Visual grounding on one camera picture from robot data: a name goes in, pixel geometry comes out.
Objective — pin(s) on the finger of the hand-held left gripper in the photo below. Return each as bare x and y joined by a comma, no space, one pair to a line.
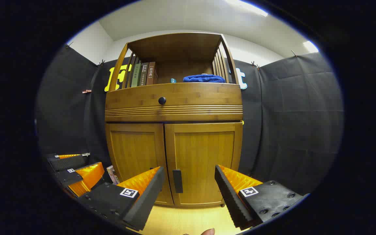
67,162
88,178

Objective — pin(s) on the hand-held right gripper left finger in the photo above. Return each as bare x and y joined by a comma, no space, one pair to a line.
148,199

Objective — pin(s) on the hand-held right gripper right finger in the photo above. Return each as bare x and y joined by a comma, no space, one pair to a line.
232,199

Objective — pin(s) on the wooden shoe cabinet door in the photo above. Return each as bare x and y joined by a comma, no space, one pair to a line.
135,147
204,153

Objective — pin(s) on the wooden double-door shoe cabinet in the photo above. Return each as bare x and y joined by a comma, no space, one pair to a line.
175,45

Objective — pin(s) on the pale magazine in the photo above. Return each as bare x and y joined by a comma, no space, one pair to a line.
113,174

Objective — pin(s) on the black round drawer knob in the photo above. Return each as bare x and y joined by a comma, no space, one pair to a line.
162,101

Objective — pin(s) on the black backdrop cloth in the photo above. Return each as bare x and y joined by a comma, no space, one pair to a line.
289,114

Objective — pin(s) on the ridged wooden drawer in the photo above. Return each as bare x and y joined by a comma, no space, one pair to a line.
201,96

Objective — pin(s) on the dark brown book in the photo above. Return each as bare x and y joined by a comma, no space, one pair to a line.
144,74

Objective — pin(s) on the reddish brown book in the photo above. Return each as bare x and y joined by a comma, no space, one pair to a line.
151,73

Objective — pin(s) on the blue folded towel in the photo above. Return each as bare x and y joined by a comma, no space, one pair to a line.
204,78

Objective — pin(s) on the small ceiling light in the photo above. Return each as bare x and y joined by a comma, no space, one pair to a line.
310,47

